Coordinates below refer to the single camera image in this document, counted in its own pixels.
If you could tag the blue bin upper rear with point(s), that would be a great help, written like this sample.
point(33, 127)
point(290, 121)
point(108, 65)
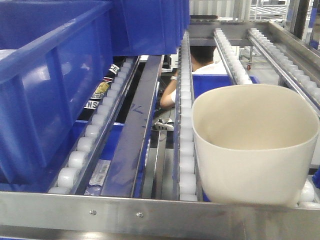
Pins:
point(148, 27)

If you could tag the white plastic bin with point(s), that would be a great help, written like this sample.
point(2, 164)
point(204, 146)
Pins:
point(215, 173)

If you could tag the steel flat divider bar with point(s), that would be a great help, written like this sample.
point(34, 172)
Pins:
point(122, 174)

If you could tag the white roller track middle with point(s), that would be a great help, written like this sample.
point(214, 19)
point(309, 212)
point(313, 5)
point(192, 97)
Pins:
point(185, 173)

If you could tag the grey handheld tool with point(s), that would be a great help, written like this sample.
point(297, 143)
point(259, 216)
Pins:
point(164, 124)

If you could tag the steel front shelf beam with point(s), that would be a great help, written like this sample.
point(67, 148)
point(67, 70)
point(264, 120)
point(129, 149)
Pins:
point(41, 216)

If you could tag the white roller track far right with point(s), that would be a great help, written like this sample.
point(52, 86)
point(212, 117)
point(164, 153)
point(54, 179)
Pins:
point(295, 78)

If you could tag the labelled plastic bag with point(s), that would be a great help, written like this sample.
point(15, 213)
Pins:
point(97, 179)

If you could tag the white roller track left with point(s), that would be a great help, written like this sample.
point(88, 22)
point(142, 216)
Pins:
point(77, 169)

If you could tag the black printed garment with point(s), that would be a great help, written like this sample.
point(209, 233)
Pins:
point(103, 86)

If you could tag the blue bin lower shelf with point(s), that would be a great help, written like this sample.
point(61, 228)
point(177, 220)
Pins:
point(206, 82)

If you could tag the person in white shirt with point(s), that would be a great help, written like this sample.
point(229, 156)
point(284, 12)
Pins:
point(202, 62)

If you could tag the blue bin on rollers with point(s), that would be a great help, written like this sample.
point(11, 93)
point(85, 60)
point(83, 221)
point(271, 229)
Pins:
point(59, 52)

